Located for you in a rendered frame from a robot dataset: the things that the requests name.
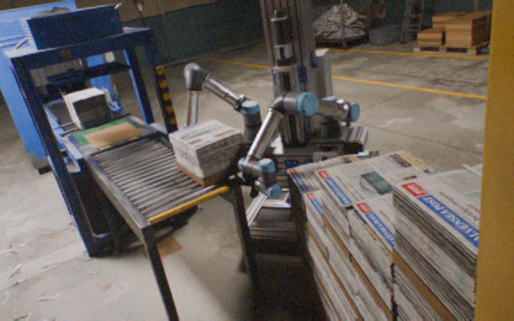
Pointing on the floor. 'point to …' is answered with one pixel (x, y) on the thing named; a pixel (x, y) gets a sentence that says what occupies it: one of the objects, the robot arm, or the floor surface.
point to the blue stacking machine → (8, 20)
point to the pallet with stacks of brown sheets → (457, 33)
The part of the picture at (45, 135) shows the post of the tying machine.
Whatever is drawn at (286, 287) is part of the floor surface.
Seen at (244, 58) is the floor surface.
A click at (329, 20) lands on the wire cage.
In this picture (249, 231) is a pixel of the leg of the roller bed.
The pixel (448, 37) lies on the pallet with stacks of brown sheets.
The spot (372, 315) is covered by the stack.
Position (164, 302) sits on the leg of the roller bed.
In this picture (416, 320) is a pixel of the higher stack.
